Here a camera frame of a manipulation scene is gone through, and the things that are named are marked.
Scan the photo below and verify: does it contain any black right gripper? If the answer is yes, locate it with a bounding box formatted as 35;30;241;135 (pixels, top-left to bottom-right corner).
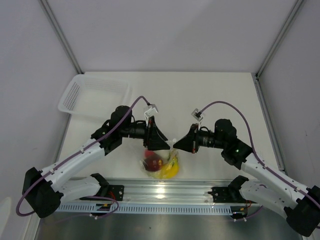
173;123;226;154

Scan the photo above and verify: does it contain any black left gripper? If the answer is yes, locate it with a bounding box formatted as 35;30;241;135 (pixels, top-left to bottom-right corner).
120;116;170;151

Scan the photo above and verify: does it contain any red apple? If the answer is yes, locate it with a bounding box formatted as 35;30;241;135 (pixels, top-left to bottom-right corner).
144;149;155;158

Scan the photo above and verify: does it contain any dark red mangosteen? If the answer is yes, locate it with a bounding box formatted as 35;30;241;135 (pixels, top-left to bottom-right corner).
143;155;164;172

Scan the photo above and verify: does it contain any clear zip top bag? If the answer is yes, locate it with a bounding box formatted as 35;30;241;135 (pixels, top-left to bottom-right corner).
140;138;180;180

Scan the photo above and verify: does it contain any yellow banana bunch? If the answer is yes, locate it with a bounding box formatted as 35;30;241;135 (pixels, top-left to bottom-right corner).
154;149;180;179

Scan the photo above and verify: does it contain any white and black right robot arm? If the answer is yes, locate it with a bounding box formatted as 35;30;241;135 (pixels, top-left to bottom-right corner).
173;119;320;237

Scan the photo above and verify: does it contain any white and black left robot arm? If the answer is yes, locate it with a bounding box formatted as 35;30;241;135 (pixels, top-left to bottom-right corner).
22;104;170;219

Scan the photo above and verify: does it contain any white perforated plastic basket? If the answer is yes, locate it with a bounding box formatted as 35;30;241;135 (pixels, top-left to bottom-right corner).
58;74;132;120

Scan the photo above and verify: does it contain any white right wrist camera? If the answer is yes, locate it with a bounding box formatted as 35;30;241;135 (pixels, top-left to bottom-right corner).
191;108;205;129

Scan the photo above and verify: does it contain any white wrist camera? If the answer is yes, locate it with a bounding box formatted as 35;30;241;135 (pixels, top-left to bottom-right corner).
143;104;159;123
191;108;205;129

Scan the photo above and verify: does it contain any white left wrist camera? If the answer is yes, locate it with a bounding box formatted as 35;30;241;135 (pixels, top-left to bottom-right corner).
143;104;159;123

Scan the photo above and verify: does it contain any aluminium mounting rail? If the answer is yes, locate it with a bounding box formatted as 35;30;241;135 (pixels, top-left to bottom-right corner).
107;178;231;205

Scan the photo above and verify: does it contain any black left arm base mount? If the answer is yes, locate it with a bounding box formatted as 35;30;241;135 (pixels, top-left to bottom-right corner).
79;185;125;202

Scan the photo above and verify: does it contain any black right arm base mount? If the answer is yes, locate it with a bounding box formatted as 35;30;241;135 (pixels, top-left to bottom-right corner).
206;186;249;204

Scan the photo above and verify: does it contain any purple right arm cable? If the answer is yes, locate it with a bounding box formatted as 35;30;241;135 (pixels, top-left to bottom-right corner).
196;100;320;222

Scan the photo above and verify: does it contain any right aluminium frame post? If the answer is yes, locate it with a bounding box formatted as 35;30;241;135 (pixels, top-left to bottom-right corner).
254;0;307;78

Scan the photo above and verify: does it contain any aluminium frame post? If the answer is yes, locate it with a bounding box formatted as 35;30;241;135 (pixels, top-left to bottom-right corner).
37;0;84;74
254;0;307;78

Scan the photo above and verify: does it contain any white slotted cable duct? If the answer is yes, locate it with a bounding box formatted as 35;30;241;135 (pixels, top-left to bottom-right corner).
56;203;233;216

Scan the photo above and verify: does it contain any left aluminium frame post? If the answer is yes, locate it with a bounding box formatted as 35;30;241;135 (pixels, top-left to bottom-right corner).
37;0;84;74

